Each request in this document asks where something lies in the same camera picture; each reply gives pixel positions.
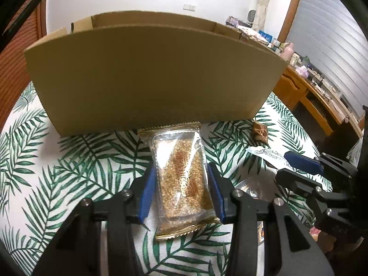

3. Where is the white blue snack pouch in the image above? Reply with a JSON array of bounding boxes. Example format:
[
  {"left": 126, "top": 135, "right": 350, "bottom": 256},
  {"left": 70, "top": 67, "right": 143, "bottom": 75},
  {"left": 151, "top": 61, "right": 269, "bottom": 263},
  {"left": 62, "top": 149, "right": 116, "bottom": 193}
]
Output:
[{"left": 246, "top": 146, "right": 293, "bottom": 170}]

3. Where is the small gold brown candy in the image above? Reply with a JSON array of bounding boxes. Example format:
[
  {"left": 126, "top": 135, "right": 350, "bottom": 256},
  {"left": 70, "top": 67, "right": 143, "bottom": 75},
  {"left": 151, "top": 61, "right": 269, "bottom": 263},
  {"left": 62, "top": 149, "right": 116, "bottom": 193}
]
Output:
[{"left": 251, "top": 120, "right": 268, "bottom": 144}]

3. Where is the clear gold sesame snack pack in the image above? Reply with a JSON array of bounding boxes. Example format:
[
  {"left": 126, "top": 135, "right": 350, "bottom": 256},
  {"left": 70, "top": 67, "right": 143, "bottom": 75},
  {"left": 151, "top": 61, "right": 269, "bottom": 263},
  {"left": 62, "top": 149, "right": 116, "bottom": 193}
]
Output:
[{"left": 138, "top": 121, "right": 218, "bottom": 241}]

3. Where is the silver orange snack pouch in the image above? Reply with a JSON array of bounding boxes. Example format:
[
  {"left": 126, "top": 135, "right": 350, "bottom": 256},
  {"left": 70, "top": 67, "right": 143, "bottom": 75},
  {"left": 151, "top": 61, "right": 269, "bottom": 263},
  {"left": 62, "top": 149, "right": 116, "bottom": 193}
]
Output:
[{"left": 235, "top": 179, "right": 278, "bottom": 202}]

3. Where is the wooden sideboard cabinet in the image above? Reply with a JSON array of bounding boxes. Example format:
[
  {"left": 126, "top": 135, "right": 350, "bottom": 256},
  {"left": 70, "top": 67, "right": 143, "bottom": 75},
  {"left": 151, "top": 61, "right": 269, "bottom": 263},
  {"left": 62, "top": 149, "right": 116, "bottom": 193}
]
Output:
[{"left": 273, "top": 66, "right": 362, "bottom": 154}]

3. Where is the palm leaf print tablecloth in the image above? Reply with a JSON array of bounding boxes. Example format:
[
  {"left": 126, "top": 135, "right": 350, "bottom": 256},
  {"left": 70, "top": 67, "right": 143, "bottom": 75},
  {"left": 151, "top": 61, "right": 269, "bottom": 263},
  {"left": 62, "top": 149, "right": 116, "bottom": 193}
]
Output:
[{"left": 1, "top": 85, "right": 315, "bottom": 275}]

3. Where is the pink kettle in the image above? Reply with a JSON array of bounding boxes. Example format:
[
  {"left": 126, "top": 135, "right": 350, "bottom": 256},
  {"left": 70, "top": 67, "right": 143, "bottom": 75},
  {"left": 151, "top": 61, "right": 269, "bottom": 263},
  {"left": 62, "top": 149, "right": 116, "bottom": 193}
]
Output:
[{"left": 280, "top": 42, "right": 294, "bottom": 62}]

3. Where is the grey window blind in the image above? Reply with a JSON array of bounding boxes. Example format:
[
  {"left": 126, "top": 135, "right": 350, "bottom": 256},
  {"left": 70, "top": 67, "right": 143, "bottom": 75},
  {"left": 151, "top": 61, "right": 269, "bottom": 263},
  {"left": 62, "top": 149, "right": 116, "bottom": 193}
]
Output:
[{"left": 287, "top": 0, "right": 367, "bottom": 118}]

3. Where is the folded floral cloth stack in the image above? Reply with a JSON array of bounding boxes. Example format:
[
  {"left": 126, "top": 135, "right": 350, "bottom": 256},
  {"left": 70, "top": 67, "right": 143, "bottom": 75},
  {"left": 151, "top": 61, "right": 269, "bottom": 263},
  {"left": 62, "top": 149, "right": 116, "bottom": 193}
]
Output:
[{"left": 237, "top": 25, "right": 270, "bottom": 45}]

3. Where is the small white desk fan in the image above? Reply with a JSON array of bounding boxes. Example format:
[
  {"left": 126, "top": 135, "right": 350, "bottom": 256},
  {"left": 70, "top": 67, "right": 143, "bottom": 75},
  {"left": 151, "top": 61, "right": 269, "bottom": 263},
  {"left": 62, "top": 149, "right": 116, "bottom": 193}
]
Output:
[{"left": 247, "top": 9, "right": 256, "bottom": 24}]

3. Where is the brown cardboard box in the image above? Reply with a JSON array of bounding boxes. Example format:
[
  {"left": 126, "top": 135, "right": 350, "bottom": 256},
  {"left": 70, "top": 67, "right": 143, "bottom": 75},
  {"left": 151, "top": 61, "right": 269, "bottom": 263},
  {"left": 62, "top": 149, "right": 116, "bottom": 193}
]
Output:
[{"left": 24, "top": 11, "right": 287, "bottom": 136}]

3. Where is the cream curtain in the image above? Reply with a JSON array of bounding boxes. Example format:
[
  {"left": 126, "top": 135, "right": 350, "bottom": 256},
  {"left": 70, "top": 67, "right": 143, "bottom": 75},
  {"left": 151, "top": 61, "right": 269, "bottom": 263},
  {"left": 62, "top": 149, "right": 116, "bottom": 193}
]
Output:
[{"left": 253, "top": 0, "right": 270, "bottom": 31}]

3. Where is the wooden louvered wardrobe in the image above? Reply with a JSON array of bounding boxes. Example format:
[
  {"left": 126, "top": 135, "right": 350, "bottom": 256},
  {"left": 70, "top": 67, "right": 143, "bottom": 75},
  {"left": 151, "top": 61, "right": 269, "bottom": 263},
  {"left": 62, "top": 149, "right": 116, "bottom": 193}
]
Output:
[{"left": 1, "top": 0, "right": 47, "bottom": 127}]

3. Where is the white wall switch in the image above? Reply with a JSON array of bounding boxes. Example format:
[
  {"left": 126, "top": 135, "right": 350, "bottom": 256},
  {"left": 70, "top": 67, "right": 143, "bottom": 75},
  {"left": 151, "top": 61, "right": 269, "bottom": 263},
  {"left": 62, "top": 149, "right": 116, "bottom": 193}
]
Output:
[{"left": 183, "top": 4, "right": 196, "bottom": 11}]

